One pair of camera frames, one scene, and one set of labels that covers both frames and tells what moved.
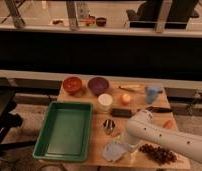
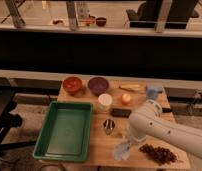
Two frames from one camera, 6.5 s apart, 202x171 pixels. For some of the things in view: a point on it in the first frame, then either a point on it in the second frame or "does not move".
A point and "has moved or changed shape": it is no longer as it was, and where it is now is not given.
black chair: [4, 120] does not move
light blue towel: [114, 150] has moved or changed shape
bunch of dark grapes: [158, 154] does not move
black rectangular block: [118, 112] does not move
